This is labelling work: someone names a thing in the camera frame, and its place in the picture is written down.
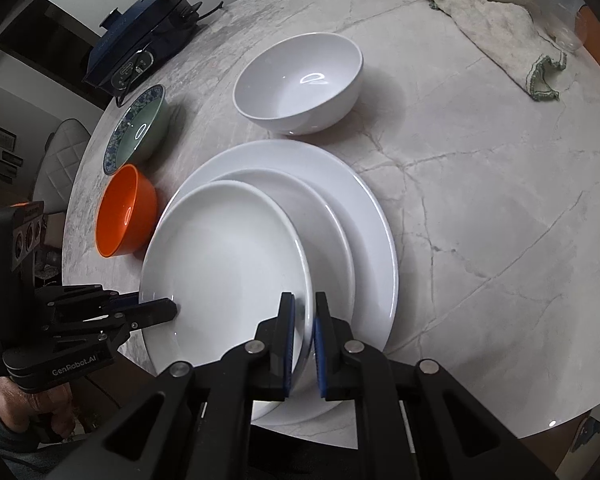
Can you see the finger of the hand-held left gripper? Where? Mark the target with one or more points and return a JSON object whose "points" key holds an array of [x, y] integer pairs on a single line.
{"points": [[125, 300], [155, 310]]}

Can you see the medium white plate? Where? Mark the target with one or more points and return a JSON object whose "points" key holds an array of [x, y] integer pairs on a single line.
{"points": [[330, 250]]}

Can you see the clear wine glass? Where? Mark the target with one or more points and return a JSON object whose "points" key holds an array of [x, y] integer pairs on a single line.
{"points": [[564, 25]]}

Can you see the person's left forearm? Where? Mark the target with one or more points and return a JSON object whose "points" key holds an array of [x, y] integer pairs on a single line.
{"points": [[0, 440]]}

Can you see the orange chair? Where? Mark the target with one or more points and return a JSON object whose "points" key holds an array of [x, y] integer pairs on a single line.
{"points": [[592, 30]]}

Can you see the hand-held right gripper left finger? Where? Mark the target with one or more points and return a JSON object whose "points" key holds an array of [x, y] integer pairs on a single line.
{"points": [[289, 350]]}

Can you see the white dish cloth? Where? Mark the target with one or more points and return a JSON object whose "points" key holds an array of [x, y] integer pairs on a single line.
{"points": [[494, 30]]}

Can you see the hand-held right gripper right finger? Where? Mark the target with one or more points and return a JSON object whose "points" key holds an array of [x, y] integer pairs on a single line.
{"points": [[321, 355]]}

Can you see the blue patterned bowl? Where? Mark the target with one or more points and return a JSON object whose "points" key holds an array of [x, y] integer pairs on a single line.
{"points": [[135, 127]]}

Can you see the person's left hand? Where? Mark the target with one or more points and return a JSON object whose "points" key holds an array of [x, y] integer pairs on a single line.
{"points": [[30, 402]]}

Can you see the navy electric grill pot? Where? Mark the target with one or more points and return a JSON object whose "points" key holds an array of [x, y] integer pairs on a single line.
{"points": [[135, 35]]}

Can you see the beige quilted chair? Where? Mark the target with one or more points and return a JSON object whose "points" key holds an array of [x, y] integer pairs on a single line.
{"points": [[62, 155]]}

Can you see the white bowl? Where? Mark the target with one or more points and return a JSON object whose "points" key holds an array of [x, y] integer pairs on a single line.
{"points": [[300, 80]]}

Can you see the large white plate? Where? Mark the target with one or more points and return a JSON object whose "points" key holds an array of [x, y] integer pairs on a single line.
{"points": [[369, 240]]}

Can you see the small white plate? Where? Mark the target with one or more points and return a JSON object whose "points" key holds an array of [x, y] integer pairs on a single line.
{"points": [[225, 260]]}

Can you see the orange bowl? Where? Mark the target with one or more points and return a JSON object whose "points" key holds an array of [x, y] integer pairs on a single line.
{"points": [[122, 210]]}

